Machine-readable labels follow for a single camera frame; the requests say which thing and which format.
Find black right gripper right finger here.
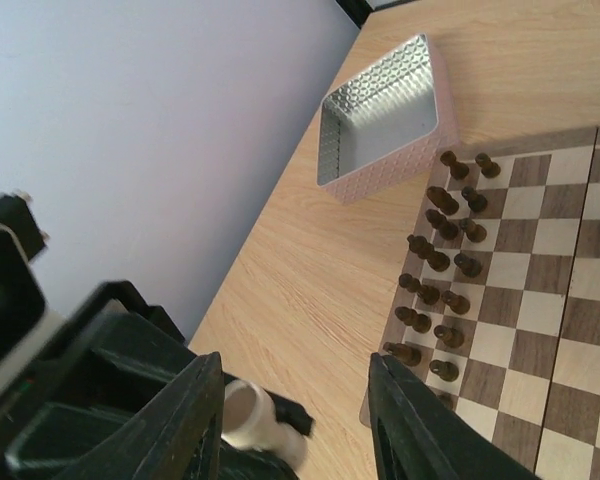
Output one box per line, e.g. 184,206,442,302
368,353,536,480

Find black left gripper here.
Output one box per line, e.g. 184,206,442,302
4,279,316,480

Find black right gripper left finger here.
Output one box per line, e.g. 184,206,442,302
56,352,224,479

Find row of dark chess pieces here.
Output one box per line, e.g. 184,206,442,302
381,150,504,409

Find wooden chess board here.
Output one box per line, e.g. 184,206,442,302
359,122,600,480

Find silver embossed tin lid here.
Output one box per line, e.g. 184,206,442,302
316,33,459,204

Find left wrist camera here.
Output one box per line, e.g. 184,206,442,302
0,192,62,386

